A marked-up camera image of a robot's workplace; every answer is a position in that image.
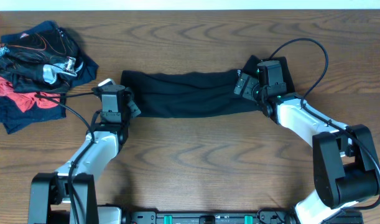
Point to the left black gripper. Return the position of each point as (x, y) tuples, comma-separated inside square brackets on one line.
[(129, 101)]

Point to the navy blue garment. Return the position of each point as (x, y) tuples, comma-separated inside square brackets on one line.
[(12, 118)]

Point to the red garment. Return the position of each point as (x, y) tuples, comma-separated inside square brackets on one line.
[(25, 101)]

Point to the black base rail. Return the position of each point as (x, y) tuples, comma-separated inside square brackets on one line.
[(205, 217)]

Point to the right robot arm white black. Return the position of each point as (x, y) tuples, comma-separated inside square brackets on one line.
[(346, 170)]

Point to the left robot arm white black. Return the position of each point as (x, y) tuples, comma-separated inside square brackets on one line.
[(68, 194)]

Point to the black polo shirt with logo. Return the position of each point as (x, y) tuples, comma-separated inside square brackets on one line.
[(190, 95)]

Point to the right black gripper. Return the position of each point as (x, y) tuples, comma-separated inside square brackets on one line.
[(251, 82)]

